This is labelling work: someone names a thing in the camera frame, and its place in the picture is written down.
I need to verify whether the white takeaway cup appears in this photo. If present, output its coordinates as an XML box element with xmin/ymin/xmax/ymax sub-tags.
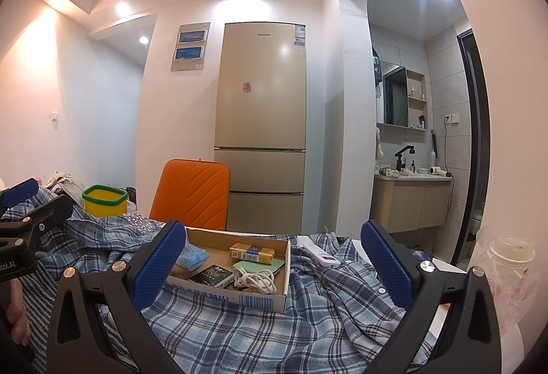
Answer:
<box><xmin>488</xmin><ymin>236</ymin><xmax>536</xmax><ymax>286</ymax></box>

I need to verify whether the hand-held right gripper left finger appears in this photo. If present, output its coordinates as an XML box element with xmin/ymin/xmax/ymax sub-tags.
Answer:
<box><xmin>45</xmin><ymin>220</ymin><xmax>187</xmax><ymax>374</ymax></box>

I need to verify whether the black faucet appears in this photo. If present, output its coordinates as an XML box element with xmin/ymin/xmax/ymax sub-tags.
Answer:
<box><xmin>394</xmin><ymin>145</ymin><xmax>416</xmax><ymax>173</ymax></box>

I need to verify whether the beige cloth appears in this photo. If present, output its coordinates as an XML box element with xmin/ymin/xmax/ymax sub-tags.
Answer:
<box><xmin>46</xmin><ymin>172</ymin><xmax>85</xmax><ymax>197</ymax></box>

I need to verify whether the white power strip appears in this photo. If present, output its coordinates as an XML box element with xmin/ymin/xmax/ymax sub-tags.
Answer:
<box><xmin>295</xmin><ymin>243</ymin><xmax>342</xmax><ymax>270</ymax></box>

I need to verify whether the cardboard box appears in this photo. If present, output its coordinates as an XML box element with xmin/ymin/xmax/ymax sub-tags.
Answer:
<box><xmin>165</xmin><ymin>226</ymin><xmax>292</xmax><ymax>313</ymax></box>

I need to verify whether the person's left hand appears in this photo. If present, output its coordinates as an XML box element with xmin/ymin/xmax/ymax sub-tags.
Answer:
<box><xmin>6</xmin><ymin>277</ymin><xmax>32</xmax><ymax>346</ymax></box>

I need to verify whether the yellow basket with green rim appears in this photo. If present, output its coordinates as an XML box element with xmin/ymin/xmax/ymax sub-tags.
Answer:
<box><xmin>82</xmin><ymin>184</ymin><xmax>129</xmax><ymax>219</ymax></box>

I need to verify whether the grey wall panel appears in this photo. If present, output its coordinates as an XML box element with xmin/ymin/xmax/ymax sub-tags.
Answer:
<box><xmin>171</xmin><ymin>22</ymin><xmax>212</xmax><ymax>72</ymax></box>

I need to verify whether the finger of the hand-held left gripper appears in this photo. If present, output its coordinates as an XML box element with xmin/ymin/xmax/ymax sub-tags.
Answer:
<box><xmin>0</xmin><ymin>179</ymin><xmax>40</xmax><ymax>213</ymax></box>
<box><xmin>0</xmin><ymin>194</ymin><xmax>75</xmax><ymax>239</ymax></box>

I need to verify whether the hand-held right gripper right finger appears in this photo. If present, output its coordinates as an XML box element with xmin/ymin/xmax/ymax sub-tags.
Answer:
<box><xmin>360</xmin><ymin>220</ymin><xmax>502</xmax><ymax>374</ymax></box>

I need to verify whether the blue plaid shirt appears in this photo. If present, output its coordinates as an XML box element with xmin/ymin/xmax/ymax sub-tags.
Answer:
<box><xmin>9</xmin><ymin>190</ymin><xmax>434</xmax><ymax>374</ymax></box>

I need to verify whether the pale green pad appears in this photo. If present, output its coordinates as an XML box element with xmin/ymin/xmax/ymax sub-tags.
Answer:
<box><xmin>235</xmin><ymin>257</ymin><xmax>286</xmax><ymax>277</ymax></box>

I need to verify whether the yellow blue cigarette pack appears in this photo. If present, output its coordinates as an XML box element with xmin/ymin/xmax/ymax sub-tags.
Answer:
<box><xmin>230</xmin><ymin>242</ymin><xmax>275</xmax><ymax>266</ymax></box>

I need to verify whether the orange chair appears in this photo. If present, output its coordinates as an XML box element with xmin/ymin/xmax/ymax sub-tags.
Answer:
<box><xmin>149</xmin><ymin>159</ymin><xmax>231</xmax><ymax>231</ymax></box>

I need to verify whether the floral patterned cloth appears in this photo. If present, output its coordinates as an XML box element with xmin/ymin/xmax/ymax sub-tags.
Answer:
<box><xmin>128</xmin><ymin>215</ymin><xmax>166</xmax><ymax>233</ymax></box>

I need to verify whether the small black box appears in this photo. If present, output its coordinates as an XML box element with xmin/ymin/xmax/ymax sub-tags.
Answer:
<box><xmin>188</xmin><ymin>265</ymin><xmax>234</xmax><ymax>288</ymax></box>

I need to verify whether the white charging cable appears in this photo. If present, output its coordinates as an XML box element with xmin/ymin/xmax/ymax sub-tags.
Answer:
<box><xmin>233</xmin><ymin>267</ymin><xmax>277</xmax><ymax>296</ymax></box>

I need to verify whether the beige refrigerator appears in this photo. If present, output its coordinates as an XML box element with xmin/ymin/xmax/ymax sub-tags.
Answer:
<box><xmin>213</xmin><ymin>23</ymin><xmax>308</xmax><ymax>234</ymax></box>

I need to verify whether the beige vanity cabinet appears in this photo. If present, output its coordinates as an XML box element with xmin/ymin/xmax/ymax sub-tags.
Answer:
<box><xmin>370</xmin><ymin>172</ymin><xmax>454</xmax><ymax>234</ymax></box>

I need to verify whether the bathroom mirror cabinet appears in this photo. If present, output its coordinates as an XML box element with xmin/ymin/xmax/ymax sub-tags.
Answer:
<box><xmin>379</xmin><ymin>59</ymin><xmax>429</xmax><ymax>131</ymax></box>

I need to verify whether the dark door frame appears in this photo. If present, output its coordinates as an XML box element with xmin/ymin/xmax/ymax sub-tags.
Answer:
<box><xmin>455</xmin><ymin>29</ymin><xmax>491</xmax><ymax>268</ymax></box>

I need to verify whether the blue face mask pack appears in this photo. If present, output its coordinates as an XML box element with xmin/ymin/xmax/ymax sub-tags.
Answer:
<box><xmin>173</xmin><ymin>244</ymin><xmax>211</xmax><ymax>272</ymax></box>

